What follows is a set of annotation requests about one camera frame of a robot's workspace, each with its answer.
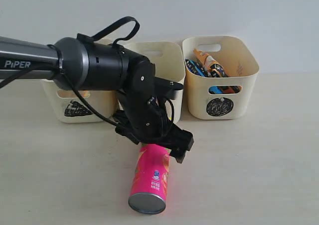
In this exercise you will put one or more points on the cream plastic bin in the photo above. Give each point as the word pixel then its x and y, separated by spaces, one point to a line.
pixel 99 105
pixel 220 98
pixel 166 56

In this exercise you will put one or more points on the yellow chips can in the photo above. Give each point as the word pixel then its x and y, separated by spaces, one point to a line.
pixel 71 94

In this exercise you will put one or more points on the right cream plastic bin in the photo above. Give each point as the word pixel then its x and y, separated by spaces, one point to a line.
pixel 220 98

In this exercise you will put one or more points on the middle cream plastic bin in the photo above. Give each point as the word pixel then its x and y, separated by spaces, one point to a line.
pixel 166 56

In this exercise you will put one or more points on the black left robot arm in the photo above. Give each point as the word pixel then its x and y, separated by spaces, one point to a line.
pixel 25 60

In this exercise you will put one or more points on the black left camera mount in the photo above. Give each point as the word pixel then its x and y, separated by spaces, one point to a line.
pixel 167 89

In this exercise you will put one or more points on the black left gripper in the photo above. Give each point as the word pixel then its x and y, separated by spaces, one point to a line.
pixel 144 119

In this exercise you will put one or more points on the pink chips can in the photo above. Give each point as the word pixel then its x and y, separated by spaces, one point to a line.
pixel 150 183

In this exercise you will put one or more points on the blue noodle snack bag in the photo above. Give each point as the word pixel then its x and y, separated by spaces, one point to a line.
pixel 197 69

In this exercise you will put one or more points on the orange noodle snack bag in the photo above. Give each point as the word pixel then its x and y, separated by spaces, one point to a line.
pixel 214 69

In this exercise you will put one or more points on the left cream plastic bin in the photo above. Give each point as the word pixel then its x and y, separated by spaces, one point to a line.
pixel 99 105

